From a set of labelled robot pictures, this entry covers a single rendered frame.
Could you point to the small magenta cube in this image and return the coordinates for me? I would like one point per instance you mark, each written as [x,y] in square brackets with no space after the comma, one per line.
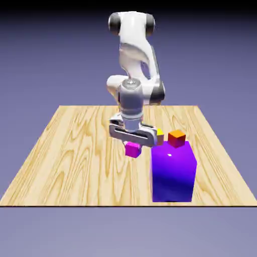
[132,150]

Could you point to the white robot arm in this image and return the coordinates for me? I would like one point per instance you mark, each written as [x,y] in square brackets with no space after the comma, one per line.
[134,42]

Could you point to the large purple box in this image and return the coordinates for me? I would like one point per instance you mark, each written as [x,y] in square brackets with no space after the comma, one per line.
[172,172]

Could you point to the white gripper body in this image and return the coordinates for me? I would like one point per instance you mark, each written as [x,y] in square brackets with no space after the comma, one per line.
[120,134]

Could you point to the small orange cube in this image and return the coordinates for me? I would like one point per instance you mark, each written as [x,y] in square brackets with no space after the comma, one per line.
[176,138]

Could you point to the small yellow cube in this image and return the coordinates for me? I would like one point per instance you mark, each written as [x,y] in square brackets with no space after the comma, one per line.
[160,135]

